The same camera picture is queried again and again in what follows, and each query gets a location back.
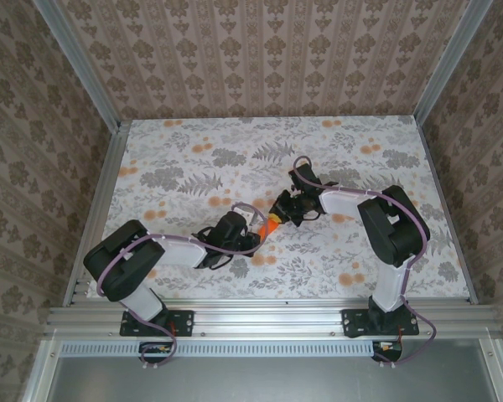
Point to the aluminium frame cross rail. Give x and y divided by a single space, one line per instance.
268 320

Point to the floral patterned table cover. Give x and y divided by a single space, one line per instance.
193 142

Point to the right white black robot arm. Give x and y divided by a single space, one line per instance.
339 203

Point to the orange paper sheet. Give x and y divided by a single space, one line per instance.
269 227

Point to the grey sheet metal panel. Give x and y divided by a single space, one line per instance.
268 381

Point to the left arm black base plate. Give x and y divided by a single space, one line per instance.
184 323

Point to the aluminium frame post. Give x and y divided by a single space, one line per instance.
77 63
449 63

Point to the black connector board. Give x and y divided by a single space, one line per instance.
385 347
151 347

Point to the aluminium table side rail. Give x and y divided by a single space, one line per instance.
105 197

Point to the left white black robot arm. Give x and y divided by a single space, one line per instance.
180 253

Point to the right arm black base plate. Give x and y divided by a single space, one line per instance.
352 323

